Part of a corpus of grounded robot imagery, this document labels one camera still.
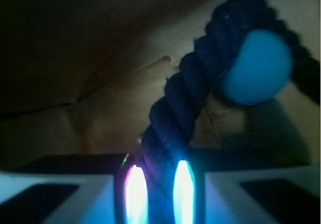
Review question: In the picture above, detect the brown paper bag tray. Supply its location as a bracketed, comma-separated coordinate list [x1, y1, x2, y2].
[1, 0, 320, 170]

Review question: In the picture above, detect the dark blue twisted rope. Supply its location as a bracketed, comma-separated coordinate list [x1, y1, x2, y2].
[138, 0, 321, 224]

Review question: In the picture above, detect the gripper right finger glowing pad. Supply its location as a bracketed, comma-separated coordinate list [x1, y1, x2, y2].
[173, 149, 320, 223]

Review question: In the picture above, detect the blue dimpled ball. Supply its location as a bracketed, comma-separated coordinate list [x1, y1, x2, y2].
[220, 30, 293, 105]

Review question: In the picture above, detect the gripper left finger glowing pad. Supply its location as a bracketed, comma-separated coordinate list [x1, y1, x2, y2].
[1, 154, 148, 223]

